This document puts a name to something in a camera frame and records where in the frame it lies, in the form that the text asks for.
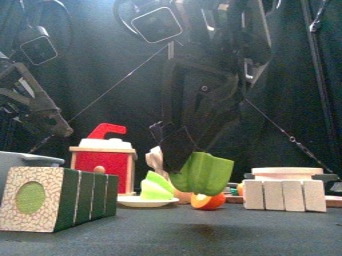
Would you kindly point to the dark green starfruit piece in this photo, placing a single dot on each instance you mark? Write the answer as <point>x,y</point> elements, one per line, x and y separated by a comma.
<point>204,173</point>

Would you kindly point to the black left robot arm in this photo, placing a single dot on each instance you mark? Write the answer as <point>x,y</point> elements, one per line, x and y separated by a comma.
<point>27,16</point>

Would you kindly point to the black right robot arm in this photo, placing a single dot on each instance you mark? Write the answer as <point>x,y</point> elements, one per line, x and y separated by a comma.
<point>231,30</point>

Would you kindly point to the white round plate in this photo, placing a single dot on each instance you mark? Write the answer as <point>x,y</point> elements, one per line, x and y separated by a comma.
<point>133,201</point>

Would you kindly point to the grey plastic container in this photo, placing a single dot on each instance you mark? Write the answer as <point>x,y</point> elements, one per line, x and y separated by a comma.
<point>21,160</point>

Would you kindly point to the red wooden toy sink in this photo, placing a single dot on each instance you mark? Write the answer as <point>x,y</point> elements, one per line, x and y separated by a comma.
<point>107,160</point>

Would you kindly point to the peach toy fruit piece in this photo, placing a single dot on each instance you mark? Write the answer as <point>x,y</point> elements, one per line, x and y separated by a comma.
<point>182,196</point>

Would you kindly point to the orange toy fruit half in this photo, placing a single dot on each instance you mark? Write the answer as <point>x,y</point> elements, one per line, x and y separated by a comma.
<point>211,202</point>

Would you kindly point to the small green toy piece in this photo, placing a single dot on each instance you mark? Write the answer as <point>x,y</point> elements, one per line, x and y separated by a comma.
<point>234,191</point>

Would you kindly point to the small orange toy piece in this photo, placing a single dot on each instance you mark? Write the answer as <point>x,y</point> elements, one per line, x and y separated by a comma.
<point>240,189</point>

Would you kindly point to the green sliced melon toy block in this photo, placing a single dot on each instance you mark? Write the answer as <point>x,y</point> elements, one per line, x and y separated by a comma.
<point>53,200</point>

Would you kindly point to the white sliced toy bread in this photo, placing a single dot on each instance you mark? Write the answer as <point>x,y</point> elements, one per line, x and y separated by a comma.
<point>284,196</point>

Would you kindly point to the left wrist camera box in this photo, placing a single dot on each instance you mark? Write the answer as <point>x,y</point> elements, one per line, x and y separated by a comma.
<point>37,50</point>

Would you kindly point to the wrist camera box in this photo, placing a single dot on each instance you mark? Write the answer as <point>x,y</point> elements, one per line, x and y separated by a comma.
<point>156,24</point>
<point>37,50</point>

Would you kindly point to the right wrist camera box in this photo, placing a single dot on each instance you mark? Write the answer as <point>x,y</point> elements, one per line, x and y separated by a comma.
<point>156,24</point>

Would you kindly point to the black metal frame pole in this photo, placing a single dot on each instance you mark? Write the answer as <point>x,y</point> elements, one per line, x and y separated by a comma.
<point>318,86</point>

